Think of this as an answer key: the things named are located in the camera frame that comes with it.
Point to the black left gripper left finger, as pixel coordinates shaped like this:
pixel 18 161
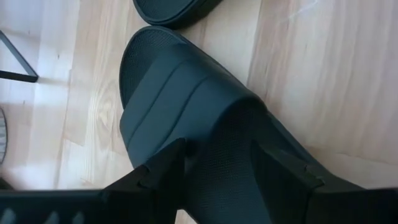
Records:
pixel 161 177

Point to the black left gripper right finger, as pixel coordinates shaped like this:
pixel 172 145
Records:
pixel 280 180

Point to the black slide sandal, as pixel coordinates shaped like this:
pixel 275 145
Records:
pixel 174 102
pixel 168 12

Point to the wooden shelf black metal frame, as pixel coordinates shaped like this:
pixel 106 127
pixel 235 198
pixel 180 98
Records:
pixel 15 75

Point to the white triangle-patterned plant pot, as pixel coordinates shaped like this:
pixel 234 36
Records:
pixel 2 140

